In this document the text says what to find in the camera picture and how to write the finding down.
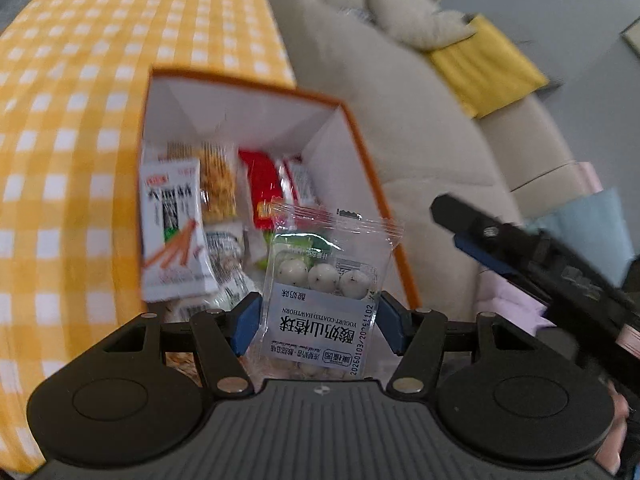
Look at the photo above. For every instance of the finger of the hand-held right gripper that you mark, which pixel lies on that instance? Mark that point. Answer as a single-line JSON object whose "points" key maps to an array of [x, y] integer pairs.
{"points": [[482, 256], [470, 215]]}

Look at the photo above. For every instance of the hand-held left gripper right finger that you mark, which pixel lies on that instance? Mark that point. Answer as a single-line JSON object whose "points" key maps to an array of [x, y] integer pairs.
{"points": [[392, 323]]}

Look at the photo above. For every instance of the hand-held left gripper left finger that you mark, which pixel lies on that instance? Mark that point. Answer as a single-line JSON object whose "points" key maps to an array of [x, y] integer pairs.
{"points": [[247, 321]]}

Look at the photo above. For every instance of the clear packet of white balls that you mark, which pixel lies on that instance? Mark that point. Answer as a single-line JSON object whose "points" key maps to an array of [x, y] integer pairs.
{"points": [[320, 310]]}

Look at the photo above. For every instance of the orange cardboard box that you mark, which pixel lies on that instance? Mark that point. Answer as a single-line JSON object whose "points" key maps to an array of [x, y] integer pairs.
{"points": [[240, 110]]}

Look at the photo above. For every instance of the person's right hand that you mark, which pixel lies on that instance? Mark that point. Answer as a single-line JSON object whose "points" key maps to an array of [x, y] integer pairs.
{"points": [[617, 425]]}

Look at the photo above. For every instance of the pink cloth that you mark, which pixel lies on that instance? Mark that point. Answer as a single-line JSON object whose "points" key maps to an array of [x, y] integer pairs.
{"points": [[510, 300]]}

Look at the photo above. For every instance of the clear packet black print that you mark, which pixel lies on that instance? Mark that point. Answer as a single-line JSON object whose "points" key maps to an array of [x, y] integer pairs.
{"points": [[225, 260]]}

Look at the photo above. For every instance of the light blue cloth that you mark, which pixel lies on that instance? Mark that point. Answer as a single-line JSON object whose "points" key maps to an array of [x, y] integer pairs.
{"points": [[575, 220]]}

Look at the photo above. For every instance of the beige sofa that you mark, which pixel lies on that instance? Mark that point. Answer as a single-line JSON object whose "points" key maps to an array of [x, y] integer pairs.
{"points": [[400, 110]]}

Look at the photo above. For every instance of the large white snack packet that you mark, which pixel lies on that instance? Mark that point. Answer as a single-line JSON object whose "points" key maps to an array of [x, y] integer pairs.
{"points": [[170, 220]]}

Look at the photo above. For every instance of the clear yellow snack packet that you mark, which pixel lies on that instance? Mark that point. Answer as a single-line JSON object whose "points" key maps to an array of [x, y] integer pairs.
{"points": [[217, 185]]}

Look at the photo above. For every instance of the yellow pillow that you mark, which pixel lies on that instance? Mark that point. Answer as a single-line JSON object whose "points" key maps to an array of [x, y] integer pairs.
{"points": [[480, 65]]}

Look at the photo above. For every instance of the red white snack packet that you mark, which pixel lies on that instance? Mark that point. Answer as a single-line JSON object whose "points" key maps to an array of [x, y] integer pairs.
{"points": [[300, 180]]}

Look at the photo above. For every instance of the grey pillow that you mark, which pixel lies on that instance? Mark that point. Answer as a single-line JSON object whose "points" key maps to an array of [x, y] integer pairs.
{"points": [[415, 10]]}

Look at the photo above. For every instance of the small shiny wrapper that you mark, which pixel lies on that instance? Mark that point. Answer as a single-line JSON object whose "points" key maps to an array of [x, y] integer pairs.
{"points": [[356, 14]]}

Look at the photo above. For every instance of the yellow white checked tablecloth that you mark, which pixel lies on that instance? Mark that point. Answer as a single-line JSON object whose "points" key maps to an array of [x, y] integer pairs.
{"points": [[75, 110]]}

